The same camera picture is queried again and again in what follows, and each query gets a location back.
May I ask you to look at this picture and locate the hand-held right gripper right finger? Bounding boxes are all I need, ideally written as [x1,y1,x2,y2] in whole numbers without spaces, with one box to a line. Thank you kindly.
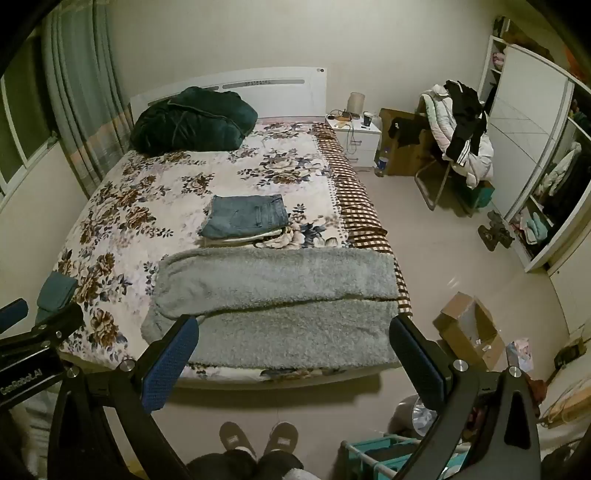
[389,314,542,480]

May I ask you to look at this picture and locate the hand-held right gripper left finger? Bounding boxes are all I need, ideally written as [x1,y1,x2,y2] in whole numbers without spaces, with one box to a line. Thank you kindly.
[48,315,200,480]

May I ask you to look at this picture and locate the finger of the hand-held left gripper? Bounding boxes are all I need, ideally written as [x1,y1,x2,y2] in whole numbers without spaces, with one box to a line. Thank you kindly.
[0,298,30,330]
[35,271,77,325]

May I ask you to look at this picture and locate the grey fluffy blanket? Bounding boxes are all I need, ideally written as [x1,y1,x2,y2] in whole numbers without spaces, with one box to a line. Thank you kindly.
[141,247,400,370]

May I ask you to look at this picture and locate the silver foil bag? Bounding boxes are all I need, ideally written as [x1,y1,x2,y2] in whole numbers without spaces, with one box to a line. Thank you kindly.
[412,401,438,438]

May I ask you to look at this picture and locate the open cardboard box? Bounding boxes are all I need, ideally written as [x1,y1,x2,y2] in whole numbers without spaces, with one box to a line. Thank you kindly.
[433,291,507,371]

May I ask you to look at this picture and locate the grey slipper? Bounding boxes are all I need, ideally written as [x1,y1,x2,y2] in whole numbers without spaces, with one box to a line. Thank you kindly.
[218,420,257,459]
[264,420,300,456]

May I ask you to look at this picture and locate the printed packet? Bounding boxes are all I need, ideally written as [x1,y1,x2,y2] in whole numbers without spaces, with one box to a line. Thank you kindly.
[505,338,535,376]

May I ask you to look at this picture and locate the teal storage rack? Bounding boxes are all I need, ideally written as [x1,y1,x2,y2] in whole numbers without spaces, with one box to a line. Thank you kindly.
[340,433,468,480]

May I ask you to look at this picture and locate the person's dark trouser legs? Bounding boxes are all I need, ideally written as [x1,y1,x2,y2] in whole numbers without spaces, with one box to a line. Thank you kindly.
[185,449,306,480]

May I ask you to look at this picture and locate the folded white cloth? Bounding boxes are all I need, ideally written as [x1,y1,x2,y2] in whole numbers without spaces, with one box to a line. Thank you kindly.
[198,225,296,251]

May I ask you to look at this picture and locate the small black device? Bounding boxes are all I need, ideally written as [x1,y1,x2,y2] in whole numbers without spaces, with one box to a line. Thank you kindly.
[553,343,583,371]

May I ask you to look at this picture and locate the black dumbbell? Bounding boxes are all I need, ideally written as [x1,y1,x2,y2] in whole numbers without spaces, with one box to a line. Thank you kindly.
[477,210,516,253]

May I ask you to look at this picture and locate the folded blue jeans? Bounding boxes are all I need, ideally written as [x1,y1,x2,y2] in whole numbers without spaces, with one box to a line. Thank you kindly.
[198,194,290,240]

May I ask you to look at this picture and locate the brown checked bed sheet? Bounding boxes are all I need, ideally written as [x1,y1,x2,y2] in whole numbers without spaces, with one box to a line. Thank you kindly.
[314,122,411,315]

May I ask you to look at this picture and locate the window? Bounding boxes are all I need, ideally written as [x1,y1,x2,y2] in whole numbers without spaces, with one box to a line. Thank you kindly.
[0,28,59,195]

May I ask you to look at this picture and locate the teal box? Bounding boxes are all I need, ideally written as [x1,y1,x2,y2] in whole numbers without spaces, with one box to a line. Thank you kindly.
[461,179,496,212]

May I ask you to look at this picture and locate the folded clothes in wardrobe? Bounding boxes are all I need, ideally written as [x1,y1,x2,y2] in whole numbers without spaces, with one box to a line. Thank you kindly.
[516,211,556,246]

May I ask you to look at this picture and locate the metal folding chair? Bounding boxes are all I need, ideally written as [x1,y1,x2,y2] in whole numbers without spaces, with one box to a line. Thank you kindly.
[414,151,481,214]

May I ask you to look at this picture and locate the green curtain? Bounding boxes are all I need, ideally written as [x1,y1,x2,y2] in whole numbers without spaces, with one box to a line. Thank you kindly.
[41,0,136,200]

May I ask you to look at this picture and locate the brown wooden cabinet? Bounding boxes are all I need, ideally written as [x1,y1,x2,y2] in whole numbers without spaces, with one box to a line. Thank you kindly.
[379,108,445,177]

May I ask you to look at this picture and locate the dark green comforter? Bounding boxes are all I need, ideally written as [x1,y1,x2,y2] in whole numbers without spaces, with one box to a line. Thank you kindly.
[130,86,258,155]

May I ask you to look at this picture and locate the white nightstand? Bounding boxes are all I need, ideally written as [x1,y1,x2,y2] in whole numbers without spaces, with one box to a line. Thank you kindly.
[325,113,383,163]

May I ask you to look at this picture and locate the black cloth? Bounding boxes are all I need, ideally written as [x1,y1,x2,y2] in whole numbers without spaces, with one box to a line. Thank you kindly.
[388,116,431,149]

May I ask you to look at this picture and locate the hanging clothes in wardrobe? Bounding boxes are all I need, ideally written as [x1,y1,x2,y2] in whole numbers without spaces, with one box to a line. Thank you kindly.
[534,140,583,214]

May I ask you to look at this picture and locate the black striped garment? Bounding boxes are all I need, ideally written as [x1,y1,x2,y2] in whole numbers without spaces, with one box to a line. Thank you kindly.
[442,79,489,163]

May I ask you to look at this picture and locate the white wardrobe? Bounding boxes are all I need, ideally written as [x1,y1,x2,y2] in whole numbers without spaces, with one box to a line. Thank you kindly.
[475,17,591,274]

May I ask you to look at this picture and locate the white bed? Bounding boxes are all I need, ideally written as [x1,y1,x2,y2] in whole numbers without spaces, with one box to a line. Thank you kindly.
[53,67,411,392]

